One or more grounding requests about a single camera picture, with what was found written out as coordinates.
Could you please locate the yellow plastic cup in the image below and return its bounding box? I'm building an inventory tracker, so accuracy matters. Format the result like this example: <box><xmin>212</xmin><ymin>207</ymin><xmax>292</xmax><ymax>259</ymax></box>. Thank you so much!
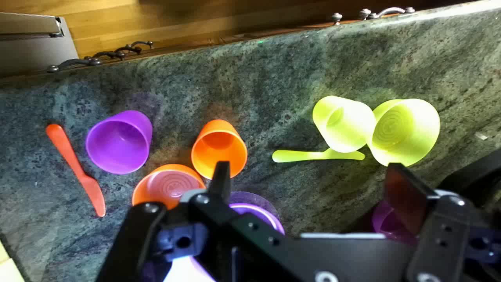
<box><xmin>311</xmin><ymin>96</ymin><xmax>375</xmax><ymax>154</ymax></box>

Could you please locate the orange plastic knife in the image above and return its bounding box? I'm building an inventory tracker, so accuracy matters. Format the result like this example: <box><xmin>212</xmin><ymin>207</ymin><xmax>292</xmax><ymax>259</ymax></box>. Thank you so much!
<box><xmin>45</xmin><ymin>124</ymin><xmax>106</xmax><ymax>218</ymax></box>

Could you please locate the purple plastic plate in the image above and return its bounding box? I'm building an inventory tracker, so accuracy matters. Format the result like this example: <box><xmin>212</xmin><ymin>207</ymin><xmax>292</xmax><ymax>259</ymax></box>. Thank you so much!
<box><xmin>230</xmin><ymin>192</ymin><xmax>284</xmax><ymax>234</ymax></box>

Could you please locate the metal cabinet handle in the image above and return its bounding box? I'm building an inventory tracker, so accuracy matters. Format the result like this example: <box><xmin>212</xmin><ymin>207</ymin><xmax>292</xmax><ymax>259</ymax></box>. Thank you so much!
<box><xmin>330</xmin><ymin>7</ymin><xmax>414</xmax><ymax>25</ymax></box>

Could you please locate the purple plastic cup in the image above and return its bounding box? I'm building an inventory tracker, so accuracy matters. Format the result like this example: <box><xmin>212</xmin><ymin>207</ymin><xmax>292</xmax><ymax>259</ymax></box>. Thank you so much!
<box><xmin>84</xmin><ymin>110</ymin><xmax>153</xmax><ymax>176</ymax></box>

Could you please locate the metal drawer handle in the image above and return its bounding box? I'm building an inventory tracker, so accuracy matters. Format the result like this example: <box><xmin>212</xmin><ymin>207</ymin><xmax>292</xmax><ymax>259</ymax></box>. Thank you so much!
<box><xmin>46</xmin><ymin>41</ymin><xmax>153</xmax><ymax>74</ymax></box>

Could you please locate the orange plastic cup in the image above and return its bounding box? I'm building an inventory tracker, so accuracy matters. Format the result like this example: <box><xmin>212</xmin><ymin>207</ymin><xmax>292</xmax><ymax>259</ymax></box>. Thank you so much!
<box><xmin>190</xmin><ymin>119</ymin><xmax>247</xmax><ymax>179</ymax></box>

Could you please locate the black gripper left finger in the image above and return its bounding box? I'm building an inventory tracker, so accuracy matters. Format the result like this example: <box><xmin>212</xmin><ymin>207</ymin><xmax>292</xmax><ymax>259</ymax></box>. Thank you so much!
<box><xmin>208</xmin><ymin>162</ymin><xmax>231</xmax><ymax>201</ymax></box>

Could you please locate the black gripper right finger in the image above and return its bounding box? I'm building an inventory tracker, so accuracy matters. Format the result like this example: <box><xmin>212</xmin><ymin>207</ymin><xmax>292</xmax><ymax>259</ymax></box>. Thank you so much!
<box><xmin>383</xmin><ymin>163</ymin><xmax>438</xmax><ymax>235</ymax></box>

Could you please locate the yellow plastic knife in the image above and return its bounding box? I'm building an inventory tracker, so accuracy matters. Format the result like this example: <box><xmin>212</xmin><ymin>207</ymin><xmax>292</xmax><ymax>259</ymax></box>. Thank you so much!
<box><xmin>270</xmin><ymin>149</ymin><xmax>364</xmax><ymax>163</ymax></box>

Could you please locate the orange plastic bowl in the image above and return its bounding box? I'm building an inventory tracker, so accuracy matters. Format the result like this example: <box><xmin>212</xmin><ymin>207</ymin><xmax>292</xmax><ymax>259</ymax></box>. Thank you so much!
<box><xmin>131</xmin><ymin>163</ymin><xmax>204</xmax><ymax>210</ymax></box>

